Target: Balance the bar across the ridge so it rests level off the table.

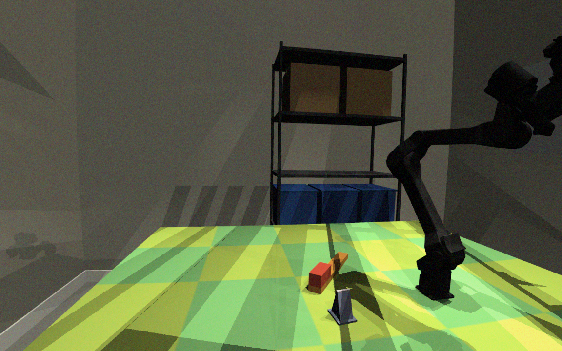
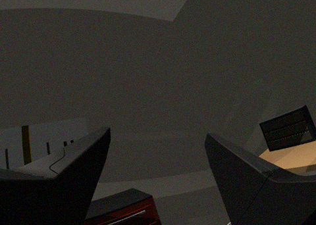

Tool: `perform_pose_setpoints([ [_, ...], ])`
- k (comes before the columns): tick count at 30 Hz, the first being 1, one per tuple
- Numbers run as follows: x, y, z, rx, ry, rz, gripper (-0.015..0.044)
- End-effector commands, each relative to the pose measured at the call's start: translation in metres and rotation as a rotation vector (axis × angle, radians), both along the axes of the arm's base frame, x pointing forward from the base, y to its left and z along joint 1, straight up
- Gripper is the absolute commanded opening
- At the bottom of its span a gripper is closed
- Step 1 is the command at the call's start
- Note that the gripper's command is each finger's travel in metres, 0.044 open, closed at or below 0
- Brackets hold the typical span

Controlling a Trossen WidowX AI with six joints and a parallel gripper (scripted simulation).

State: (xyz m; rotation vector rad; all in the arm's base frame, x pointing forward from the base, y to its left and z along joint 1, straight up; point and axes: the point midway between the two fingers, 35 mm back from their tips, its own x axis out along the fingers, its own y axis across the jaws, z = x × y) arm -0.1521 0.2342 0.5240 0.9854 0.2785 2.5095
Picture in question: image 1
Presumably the orange bar with red block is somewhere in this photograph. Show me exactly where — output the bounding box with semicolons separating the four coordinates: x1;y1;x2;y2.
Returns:
308;252;348;294

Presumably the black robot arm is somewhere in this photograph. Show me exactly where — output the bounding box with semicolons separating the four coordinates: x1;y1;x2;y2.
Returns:
386;61;562;300

